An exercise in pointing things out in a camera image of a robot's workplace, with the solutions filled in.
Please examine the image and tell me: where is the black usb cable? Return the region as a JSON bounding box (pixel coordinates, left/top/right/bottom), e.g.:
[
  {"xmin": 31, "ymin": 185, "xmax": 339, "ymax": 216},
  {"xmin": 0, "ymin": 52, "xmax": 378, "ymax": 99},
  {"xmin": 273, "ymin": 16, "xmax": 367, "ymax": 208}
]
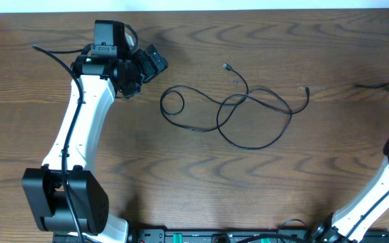
[{"xmin": 159, "ymin": 62, "xmax": 311, "ymax": 151}]

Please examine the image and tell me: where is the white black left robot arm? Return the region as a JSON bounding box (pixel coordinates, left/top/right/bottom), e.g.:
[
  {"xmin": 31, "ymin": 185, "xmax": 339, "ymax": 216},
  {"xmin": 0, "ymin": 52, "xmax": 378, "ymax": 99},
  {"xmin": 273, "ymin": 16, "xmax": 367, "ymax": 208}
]
[{"xmin": 22, "ymin": 20, "xmax": 168, "ymax": 242}]

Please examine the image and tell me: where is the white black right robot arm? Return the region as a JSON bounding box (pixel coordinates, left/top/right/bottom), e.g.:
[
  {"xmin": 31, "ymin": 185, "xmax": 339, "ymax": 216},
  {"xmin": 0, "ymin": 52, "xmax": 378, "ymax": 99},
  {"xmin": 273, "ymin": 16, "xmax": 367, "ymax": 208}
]
[{"xmin": 310, "ymin": 139, "xmax": 389, "ymax": 242}]

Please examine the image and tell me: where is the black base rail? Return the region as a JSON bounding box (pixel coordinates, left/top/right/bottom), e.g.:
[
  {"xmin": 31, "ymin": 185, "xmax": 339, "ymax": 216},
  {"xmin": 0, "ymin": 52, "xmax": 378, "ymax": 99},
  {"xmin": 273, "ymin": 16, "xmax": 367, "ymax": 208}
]
[{"xmin": 51, "ymin": 229, "xmax": 389, "ymax": 243}]

